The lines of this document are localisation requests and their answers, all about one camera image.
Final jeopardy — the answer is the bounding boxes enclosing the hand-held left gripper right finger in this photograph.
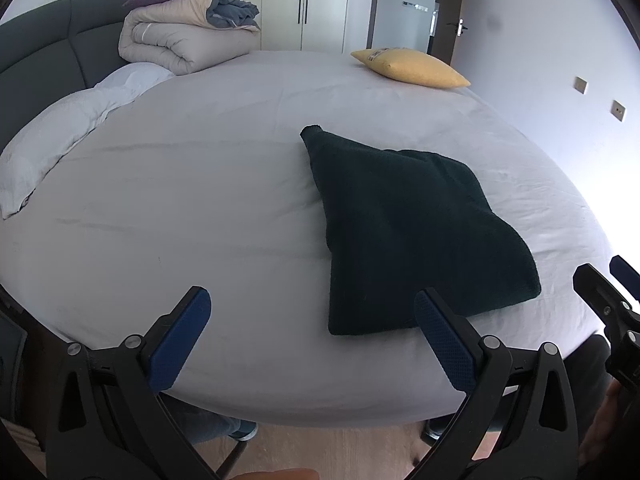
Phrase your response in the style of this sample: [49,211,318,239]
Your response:
[402,287,582,480]

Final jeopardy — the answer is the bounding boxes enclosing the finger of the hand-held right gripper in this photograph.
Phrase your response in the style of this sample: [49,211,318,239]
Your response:
[572,262,640,333]
[610,255,640,306]

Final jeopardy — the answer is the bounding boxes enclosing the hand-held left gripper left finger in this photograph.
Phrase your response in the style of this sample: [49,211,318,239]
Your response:
[45,286,221,480]

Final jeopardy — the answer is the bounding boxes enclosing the dark green sweater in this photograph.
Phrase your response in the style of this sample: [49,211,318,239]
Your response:
[300,124,542,336]

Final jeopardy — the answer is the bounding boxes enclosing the person's right hand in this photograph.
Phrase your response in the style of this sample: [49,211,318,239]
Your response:
[582,379,640,480]

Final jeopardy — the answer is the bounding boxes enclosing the person's leg in jeans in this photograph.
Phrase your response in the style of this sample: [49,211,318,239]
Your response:
[162,394,251,445]

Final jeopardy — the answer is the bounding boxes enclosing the bed with white sheet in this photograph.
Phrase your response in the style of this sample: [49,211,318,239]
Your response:
[0,50,613,428]

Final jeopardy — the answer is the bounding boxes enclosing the white quilted pillow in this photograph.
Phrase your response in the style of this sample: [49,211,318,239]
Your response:
[0,62,176,219]

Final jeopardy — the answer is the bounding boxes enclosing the yellow pillow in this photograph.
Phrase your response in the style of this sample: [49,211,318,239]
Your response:
[350,47,472,89]

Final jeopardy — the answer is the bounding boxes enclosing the folded beige duvet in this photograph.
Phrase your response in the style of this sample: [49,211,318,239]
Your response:
[118,0,261,76]

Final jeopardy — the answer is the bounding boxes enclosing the dark grey padded headboard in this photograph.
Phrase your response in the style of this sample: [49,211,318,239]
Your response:
[0,0,151,153]

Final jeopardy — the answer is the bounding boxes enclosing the folded blue-grey blanket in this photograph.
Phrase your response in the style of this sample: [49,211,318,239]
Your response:
[207,0,261,31]

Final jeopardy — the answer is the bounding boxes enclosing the white wardrobe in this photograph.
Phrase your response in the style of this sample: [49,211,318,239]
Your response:
[187,0,381,55]

